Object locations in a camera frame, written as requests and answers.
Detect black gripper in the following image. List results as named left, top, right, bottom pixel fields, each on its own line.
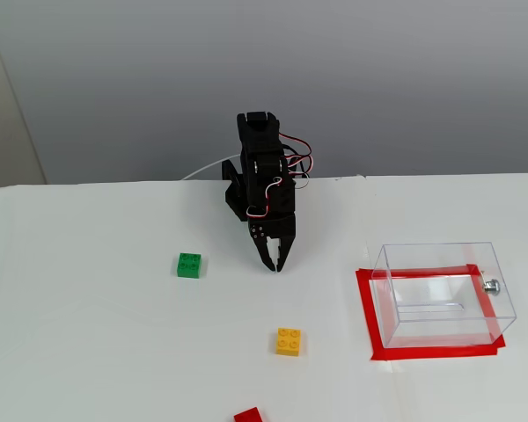
left=246, top=175, right=297, bottom=273

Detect red lego brick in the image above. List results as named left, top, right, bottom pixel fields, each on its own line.
left=233, top=406, right=265, bottom=422

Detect green lego brick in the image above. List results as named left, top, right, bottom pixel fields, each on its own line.
left=176, top=251, right=205, bottom=280

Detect yellow lego brick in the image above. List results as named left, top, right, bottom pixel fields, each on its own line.
left=275, top=327, right=304, bottom=358

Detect transparent plastic box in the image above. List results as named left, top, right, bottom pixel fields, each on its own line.
left=370, top=240, right=518, bottom=350

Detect silver box lock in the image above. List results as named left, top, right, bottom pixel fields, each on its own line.
left=480, top=276, right=503, bottom=297

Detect black table clamp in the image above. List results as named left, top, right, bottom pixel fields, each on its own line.
left=221, top=159, right=247, bottom=221

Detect red tape rectangle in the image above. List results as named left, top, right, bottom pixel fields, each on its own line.
left=355, top=263, right=508, bottom=363

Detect white red gripper servo wire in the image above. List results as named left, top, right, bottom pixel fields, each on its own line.
left=246, top=175, right=285, bottom=221

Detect looped red black servo wire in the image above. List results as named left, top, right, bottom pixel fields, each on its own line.
left=290, top=169, right=312, bottom=191

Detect long red black servo wire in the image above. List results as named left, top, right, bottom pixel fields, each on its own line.
left=278, top=133, right=315, bottom=177

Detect white cable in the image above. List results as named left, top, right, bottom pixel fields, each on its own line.
left=180, top=154, right=241, bottom=182

